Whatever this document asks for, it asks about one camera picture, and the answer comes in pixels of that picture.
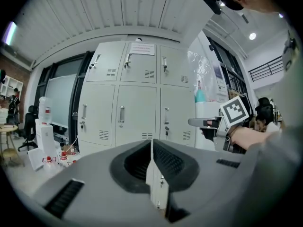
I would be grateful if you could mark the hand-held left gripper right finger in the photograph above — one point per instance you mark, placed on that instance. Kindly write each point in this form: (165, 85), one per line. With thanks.
(201, 185)

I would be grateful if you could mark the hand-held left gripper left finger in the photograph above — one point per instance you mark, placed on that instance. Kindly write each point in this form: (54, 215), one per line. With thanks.
(94, 185)

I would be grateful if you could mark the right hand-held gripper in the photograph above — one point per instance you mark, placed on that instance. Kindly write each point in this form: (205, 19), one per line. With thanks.
(234, 112)

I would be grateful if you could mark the grey metal locker door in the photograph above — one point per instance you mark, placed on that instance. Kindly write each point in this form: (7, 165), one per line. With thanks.
(177, 103)

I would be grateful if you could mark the beige metal locker cabinet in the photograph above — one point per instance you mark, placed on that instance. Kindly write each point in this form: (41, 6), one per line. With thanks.
(137, 103)

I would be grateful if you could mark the person's right forearm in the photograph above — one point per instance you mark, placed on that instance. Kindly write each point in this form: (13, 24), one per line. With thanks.
(251, 136)

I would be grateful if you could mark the teal spray bottle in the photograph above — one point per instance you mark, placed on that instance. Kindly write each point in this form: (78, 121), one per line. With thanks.
(200, 96)

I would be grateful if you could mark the clear red-capped water bottle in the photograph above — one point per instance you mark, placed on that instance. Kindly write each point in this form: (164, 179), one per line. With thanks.
(64, 156)
(50, 167)

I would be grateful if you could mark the clear plastic sheet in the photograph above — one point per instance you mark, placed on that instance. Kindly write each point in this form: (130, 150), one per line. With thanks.
(201, 67)

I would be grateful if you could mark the black office chair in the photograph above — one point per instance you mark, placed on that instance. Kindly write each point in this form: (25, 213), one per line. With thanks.
(265, 105)
(29, 122)

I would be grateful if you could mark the white water dispenser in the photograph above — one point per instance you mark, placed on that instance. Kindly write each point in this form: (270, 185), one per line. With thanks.
(45, 136)

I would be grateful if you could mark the wooden stool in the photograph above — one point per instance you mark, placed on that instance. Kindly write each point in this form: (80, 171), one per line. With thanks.
(9, 152)

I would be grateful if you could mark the frosted glass board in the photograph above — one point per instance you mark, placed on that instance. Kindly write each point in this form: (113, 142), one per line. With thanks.
(61, 98)

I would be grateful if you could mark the round ceiling light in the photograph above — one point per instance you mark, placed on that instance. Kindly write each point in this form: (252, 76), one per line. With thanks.
(252, 36)

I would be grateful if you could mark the black framed window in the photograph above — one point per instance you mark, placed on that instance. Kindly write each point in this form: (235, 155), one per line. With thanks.
(78, 84)

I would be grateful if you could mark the round wooden table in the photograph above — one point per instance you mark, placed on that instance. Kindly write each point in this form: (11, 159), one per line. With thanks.
(7, 128)

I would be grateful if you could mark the white cube shelf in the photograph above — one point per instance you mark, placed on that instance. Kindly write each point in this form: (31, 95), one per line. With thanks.
(11, 84)

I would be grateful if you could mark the ceiling strip light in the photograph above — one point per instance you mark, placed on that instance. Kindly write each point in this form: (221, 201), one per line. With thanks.
(10, 33)

